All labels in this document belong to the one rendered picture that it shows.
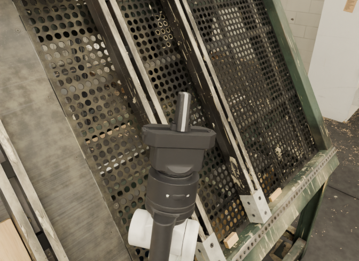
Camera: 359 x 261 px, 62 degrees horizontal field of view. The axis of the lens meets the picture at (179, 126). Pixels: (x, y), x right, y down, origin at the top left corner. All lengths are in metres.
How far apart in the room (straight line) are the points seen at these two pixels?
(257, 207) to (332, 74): 3.05
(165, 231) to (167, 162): 0.11
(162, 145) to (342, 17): 3.62
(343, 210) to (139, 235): 2.46
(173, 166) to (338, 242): 2.23
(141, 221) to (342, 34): 3.65
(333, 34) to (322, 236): 2.35
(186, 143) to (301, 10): 5.24
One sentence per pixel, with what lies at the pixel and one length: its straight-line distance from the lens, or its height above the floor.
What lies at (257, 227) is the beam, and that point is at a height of 0.90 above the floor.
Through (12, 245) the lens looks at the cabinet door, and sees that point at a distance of 0.84.
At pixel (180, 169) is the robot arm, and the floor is 1.54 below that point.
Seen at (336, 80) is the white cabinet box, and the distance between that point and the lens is 4.12.
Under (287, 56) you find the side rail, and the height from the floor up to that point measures 1.36.
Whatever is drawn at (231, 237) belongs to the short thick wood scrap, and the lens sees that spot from 1.21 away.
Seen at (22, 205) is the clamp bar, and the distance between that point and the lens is 0.82.
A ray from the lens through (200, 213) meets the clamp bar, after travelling 1.03.
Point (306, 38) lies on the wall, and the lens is 5.66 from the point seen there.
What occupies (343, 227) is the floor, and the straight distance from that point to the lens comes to 2.76.
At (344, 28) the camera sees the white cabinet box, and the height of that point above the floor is 1.11.
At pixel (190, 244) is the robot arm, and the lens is 0.55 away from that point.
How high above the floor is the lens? 1.84
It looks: 30 degrees down
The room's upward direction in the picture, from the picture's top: straight up
